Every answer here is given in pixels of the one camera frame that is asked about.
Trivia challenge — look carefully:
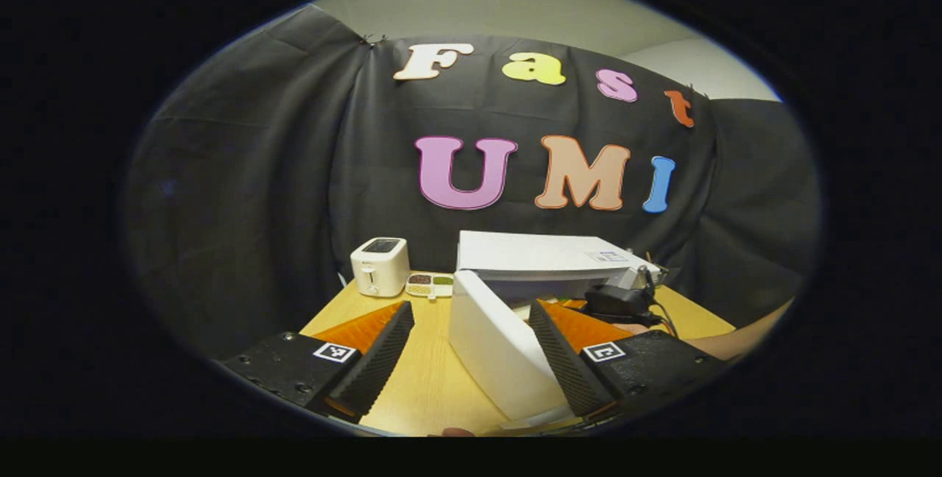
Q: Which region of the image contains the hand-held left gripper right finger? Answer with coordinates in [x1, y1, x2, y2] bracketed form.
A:
[528, 299, 731, 423]

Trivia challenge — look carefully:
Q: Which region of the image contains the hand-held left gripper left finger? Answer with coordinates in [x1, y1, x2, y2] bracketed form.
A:
[221, 300, 416, 425]

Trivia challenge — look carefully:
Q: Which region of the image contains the white microwave oven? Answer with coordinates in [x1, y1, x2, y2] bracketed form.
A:
[447, 230, 663, 423]

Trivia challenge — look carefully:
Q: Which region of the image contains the divided dish of beans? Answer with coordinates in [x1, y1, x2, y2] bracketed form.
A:
[406, 272, 454, 300]

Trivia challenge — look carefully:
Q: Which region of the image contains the white toaster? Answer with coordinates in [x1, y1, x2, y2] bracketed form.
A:
[350, 237, 411, 298]

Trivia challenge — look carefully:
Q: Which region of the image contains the black backdrop cloth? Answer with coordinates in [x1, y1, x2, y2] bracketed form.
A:
[125, 4, 821, 360]

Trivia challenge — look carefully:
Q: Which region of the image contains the black cable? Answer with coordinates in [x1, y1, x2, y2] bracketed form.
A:
[646, 289, 679, 338]

